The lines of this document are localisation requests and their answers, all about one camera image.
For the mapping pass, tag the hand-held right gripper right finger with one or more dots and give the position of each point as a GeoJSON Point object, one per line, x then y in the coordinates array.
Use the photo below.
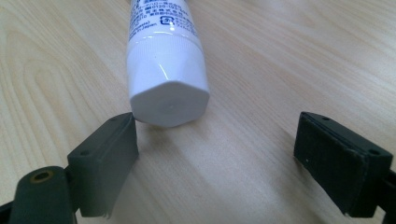
{"type": "Point", "coordinates": [339, 168]}

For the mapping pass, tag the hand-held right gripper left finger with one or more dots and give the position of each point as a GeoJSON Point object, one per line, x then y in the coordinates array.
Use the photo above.
{"type": "Point", "coordinates": [102, 168]}

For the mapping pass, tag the white tube with blue print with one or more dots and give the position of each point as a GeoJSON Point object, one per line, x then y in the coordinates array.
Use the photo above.
{"type": "Point", "coordinates": [165, 65]}

